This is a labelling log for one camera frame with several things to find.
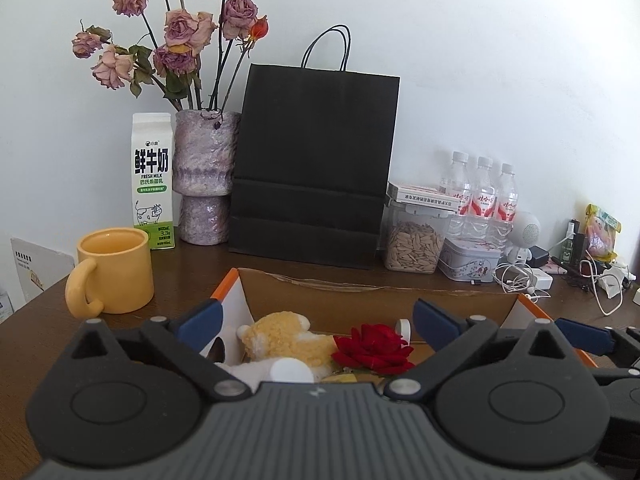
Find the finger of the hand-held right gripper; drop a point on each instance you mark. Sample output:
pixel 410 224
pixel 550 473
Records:
pixel 620 375
pixel 585 335

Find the white green milk carton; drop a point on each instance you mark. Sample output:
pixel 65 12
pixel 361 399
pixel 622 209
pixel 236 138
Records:
pixel 152 185

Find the white red flat box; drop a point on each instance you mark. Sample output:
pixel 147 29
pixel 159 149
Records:
pixel 422 194

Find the red cardboard box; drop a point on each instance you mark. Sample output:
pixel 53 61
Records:
pixel 320 297

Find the white paper leaflet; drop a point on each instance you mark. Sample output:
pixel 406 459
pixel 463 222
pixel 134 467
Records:
pixel 42 272

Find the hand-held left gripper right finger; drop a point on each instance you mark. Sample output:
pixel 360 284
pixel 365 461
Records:
pixel 435 325

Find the small green label bottle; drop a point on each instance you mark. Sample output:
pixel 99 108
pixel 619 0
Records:
pixel 568 245

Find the black power adapter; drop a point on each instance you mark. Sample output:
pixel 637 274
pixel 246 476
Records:
pixel 539 256

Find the red artificial rose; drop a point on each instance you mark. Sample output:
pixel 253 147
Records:
pixel 372 347

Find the white robot figure speaker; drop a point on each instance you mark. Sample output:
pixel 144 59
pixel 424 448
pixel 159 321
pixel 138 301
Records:
pixel 525 230

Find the yellow snack packet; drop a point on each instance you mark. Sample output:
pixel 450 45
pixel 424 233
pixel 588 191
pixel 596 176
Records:
pixel 602 232

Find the white bottle cap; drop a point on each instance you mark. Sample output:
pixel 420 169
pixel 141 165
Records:
pixel 405 330

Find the black paper bag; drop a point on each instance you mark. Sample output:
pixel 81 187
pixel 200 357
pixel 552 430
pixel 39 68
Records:
pixel 315 160

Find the yellow mug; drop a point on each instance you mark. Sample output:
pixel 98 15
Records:
pixel 120 275

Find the purple mottled vase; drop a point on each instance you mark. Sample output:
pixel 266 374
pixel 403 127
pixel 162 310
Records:
pixel 205 175

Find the small black bottle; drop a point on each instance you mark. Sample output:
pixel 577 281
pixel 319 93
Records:
pixel 580 257

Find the printed tin box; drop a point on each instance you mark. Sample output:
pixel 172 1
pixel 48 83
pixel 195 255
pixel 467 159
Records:
pixel 470 262

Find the blue booklet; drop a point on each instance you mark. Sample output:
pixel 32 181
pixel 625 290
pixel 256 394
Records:
pixel 5 305

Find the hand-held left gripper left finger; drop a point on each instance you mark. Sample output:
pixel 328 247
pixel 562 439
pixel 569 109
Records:
pixel 200 322

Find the dried pink rose bouquet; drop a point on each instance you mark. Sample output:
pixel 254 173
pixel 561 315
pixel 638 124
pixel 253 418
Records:
pixel 182 30

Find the white plastic lid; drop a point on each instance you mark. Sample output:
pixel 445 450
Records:
pixel 291 371

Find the white charger block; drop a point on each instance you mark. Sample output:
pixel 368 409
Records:
pixel 542 279

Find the clear jar of seeds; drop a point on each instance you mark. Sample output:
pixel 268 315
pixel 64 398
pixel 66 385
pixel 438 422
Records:
pixel 412 247

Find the white plastic holder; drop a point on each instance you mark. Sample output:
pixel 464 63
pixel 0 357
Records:
pixel 614 277

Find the white object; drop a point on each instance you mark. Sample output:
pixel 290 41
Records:
pixel 636 295

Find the white yellow plush toy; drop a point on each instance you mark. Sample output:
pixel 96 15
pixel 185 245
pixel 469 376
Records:
pixel 285 340

